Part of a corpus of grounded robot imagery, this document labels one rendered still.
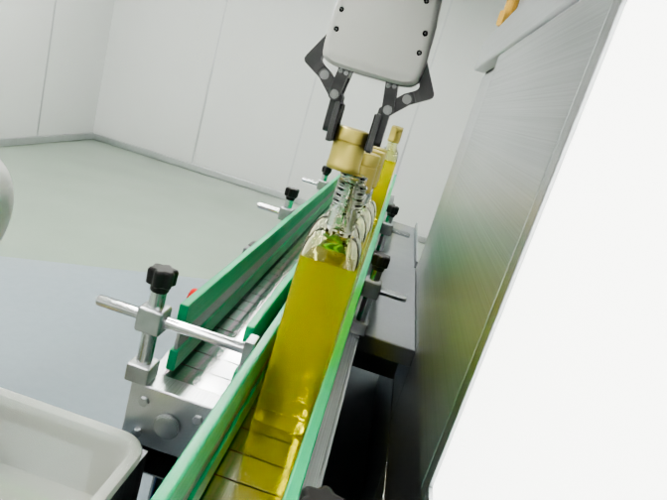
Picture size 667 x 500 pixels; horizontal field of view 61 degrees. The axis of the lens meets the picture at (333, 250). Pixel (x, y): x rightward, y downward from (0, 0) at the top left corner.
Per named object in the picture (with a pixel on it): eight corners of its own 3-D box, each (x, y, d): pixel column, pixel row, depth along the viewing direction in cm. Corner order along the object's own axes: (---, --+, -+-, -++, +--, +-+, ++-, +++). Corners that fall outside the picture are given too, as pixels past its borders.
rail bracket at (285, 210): (280, 253, 114) (297, 190, 111) (246, 242, 115) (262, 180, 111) (284, 249, 118) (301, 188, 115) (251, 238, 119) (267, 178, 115)
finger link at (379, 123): (414, 95, 58) (394, 158, 60) (384, 86, 58) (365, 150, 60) (414, 94, 55) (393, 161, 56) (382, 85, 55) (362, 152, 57)
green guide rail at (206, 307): (173, 372, 61) (188, 306, 59) (164, 369, 61) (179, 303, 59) (351, 181, 229) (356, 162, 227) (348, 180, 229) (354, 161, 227)
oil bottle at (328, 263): (303, 438, 57) (364, 244, 52) (251, 421, 58) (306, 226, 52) (313, 410, 63) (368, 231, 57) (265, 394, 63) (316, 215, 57)
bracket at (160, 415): (200, 470, 58) (215, 414, 56) (116, 440, 59) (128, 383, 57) (212, 450, 62) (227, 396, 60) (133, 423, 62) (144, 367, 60)
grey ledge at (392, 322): (396, 403, 89) (419, 340, 86) (343, 385, 90) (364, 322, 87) (406, 255, 180) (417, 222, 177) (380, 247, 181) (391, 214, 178)
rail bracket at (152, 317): (233, 419, 56) (264, 307, 53) (78, 365, 57) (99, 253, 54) (242, 404, 59) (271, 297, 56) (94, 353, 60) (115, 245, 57)
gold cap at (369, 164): (368, 195, 63) (380, 158, 62) (338, 186, 63) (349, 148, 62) (371, 191, 66) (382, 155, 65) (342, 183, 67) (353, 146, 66)
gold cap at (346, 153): (356, 177, 57) (368, 134, 56) (323, 166, 57) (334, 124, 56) (359, 173, 60) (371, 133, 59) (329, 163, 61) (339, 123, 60)
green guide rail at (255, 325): (236, 394, 61) (254, 327, 59) (228, 391, 61) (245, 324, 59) (368, 187, 229) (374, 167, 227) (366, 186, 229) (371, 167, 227)
